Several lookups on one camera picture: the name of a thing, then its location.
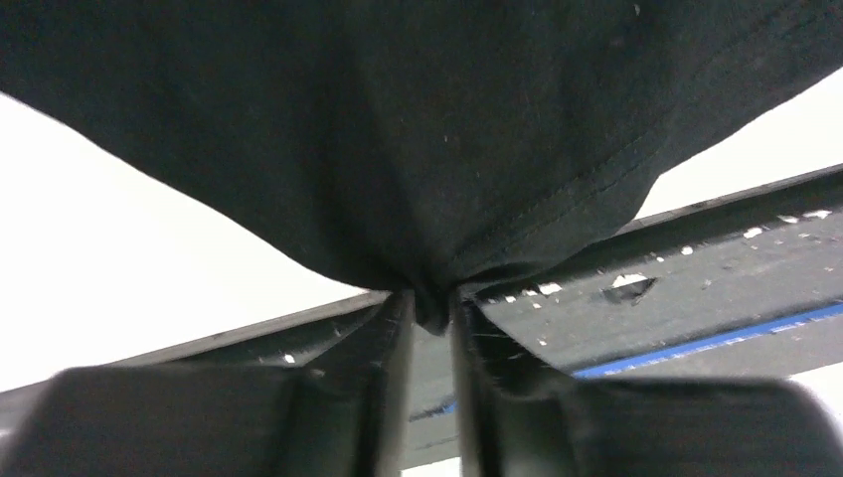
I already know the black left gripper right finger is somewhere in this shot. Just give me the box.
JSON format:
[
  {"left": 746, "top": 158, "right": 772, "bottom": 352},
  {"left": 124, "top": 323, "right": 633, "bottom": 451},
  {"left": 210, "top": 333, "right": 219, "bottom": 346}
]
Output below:
[{"left": 451, "top": 302, "right": 842, "bottom": 477}]

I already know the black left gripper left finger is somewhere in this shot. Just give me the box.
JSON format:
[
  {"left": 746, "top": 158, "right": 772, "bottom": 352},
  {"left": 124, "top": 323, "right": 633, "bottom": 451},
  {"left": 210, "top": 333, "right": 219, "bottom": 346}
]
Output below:
[{"left": 1, "top": 293, "right": 415, "bottom": 476}]

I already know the black t shirt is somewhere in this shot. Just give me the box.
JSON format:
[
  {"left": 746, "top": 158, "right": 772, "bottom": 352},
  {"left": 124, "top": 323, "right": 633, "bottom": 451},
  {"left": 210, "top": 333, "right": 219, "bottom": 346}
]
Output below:
[{"left": 1, "top": 1, "right": 842, "bottom": 334}]

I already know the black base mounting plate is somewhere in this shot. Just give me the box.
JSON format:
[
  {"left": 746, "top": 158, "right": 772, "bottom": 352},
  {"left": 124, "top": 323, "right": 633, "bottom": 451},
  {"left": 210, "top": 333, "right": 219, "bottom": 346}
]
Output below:
[{"left": 1, "top": 166, "right": 842, "bottom": 476}]

